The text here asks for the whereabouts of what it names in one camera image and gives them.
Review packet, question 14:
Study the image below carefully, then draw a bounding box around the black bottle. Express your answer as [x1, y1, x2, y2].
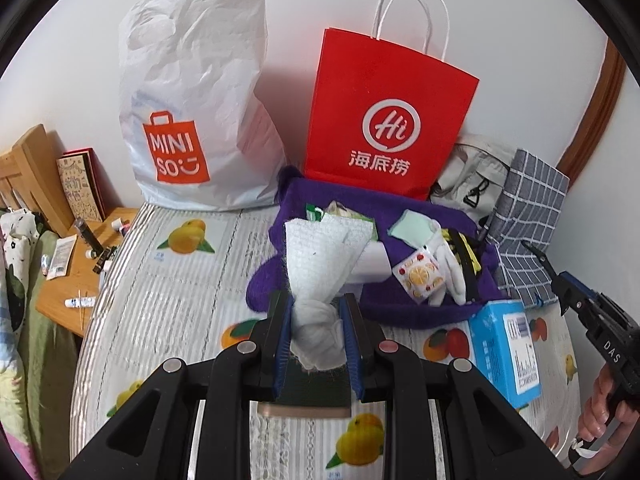
[75, 217, 103, 256]

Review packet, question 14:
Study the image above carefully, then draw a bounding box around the fruit print tablecloth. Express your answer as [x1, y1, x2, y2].
[70, 202, 583, 480]

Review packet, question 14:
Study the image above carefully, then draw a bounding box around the white folded tissue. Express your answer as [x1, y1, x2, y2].
[347, 242, 393, 286]

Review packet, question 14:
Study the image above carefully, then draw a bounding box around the light green cloth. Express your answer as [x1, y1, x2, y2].
[387, 209, 468, 307]

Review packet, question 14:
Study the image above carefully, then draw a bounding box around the purple fuzzy fabric tray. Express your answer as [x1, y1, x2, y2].
[246, 165, 506, 331]

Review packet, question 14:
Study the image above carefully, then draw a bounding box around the yellow pouch with black stripes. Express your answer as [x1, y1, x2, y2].
[442, 227, 488, 306]

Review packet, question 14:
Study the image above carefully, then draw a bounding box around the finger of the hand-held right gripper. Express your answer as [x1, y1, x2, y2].
[520, 239, 566, 286]
[550, 271, 608, 328]

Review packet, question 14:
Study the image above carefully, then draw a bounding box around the blue tissue pack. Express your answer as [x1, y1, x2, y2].
[467, 300, 543, 413]

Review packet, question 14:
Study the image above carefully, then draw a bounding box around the wooden bedside table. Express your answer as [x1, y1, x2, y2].
[35, 206, 140, 338]

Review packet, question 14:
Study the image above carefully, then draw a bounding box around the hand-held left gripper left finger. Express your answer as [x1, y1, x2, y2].
[67, 290, 297, 480]

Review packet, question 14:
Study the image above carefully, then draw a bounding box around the white flat packet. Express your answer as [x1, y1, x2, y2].
[47, 236, 78, 278]

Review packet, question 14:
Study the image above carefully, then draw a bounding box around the fruit print wipe packet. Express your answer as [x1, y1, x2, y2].
[392, 247, 446, 303]

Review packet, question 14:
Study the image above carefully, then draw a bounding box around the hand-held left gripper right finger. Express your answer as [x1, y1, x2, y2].
[339, 294, 573, 480]

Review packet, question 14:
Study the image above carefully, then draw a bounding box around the beige fabric bag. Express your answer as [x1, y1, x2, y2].
[430, 135, 518, 221]

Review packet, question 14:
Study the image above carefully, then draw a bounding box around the wooden headboard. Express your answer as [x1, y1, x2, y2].
[0, 124, 76, 238]

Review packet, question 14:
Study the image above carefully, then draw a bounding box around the white textured cloth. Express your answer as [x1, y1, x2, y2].
[284, 217, 378, 371]

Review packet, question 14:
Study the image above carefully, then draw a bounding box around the white plastic shopping bag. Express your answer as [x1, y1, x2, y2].
[117, 0, 288, 212]

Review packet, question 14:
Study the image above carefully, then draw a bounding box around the brown wooden door frame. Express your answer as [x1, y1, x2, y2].
[555, 37, 626, 178]

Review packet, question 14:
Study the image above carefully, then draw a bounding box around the floral bedding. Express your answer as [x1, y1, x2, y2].
[0, 207, 81, 471]

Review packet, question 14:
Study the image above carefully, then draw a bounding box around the grey checked cushion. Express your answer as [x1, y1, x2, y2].
[487, 149, 571, 308]

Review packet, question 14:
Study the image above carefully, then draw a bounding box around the red paper bag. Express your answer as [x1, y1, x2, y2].
[302, 0, 481, 203]

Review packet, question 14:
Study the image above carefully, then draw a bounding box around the patterned brown notebook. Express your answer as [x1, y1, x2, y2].
[56, 152, 107, 223]

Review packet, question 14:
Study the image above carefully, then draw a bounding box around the pale green-edged packet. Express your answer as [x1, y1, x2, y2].
[325, 201, 376, 221]

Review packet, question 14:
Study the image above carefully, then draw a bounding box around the person's right hand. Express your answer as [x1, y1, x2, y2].
[577, 365, 638, 476]

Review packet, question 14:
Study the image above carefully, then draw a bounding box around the red book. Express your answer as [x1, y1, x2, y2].
[62, 147, 108, 218]

